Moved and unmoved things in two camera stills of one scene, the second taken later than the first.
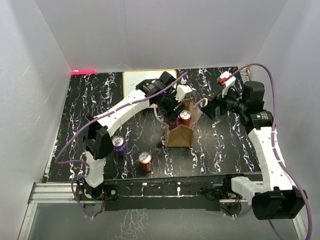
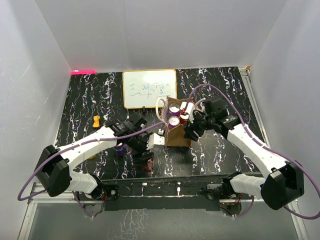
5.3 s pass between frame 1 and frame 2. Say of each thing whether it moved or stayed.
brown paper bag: stayed
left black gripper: moved
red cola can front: stayed
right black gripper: moved
